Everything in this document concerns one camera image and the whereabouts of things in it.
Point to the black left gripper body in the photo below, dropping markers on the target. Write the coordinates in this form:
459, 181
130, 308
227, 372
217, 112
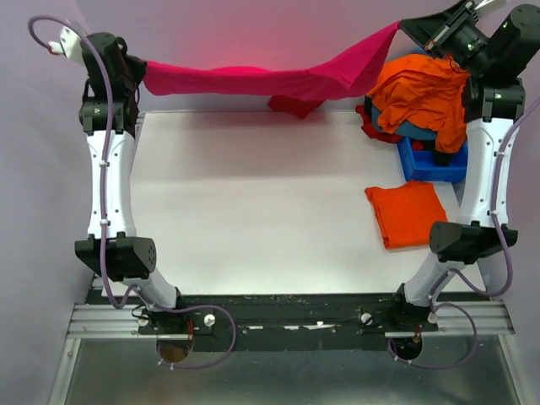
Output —
134, 70

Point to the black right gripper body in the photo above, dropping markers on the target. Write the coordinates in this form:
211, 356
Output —
467, 45

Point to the magenta t-shirt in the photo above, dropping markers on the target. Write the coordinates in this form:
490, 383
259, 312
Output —
351, 73

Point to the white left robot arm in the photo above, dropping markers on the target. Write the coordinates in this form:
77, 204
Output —
109, 113

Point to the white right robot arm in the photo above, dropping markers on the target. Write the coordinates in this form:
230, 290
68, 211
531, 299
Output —
494, 101

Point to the crumpled orange t-shirt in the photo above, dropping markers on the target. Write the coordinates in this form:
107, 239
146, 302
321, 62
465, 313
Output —
425, 91

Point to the red t-shirt in pile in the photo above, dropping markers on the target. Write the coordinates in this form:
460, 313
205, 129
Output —
370, 130

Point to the blue plastic bin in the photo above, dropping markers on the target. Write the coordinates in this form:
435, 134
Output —
419, 165

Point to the folded orange t-shirt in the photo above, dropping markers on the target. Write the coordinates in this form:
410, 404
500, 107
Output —
405, 214

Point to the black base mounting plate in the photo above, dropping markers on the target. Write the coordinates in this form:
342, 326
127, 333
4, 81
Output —
283, 322

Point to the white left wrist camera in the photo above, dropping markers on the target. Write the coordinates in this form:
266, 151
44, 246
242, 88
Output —
68, 45

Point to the aluminium extrusion rail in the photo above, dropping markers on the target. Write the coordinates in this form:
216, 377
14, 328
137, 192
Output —
102, 322

